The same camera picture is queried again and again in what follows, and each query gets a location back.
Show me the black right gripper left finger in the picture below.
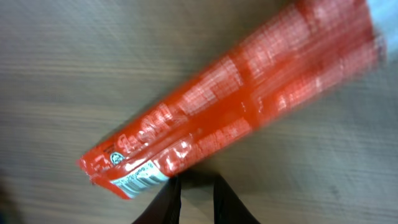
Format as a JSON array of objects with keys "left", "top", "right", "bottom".
[{"left": 132, "top": 177, "right": 182, "bottom": 224}]

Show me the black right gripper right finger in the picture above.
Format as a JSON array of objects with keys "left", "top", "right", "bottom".
[{"left": 213, "top": 175, "right": 260, "bottom": 224}]

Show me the red Nescafe stick sachet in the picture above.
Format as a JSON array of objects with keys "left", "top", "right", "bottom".
[{"left": 78, "top": 0, "right": 384, "bottom": 199}]

